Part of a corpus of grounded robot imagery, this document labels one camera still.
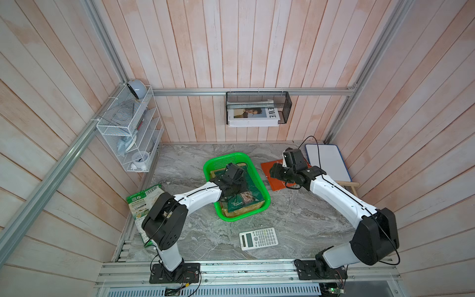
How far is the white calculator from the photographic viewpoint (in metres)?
0.81

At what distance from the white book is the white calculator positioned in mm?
526

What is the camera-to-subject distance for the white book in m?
0.92
